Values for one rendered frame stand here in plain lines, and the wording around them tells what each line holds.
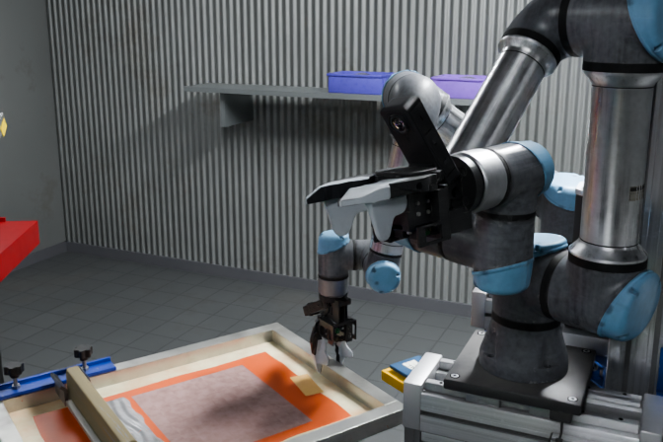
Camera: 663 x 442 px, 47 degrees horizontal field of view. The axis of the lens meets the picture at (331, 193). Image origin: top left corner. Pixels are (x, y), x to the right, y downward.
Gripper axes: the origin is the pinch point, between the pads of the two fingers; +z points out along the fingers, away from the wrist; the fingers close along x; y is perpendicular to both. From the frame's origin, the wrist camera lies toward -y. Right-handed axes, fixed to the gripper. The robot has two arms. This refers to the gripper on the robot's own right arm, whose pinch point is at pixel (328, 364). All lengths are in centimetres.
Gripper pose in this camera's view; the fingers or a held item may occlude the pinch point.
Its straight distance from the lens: 198.0
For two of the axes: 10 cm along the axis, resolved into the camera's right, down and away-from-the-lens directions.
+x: 8.3, -1.3, 5.5
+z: 0.0, 9.7, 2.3
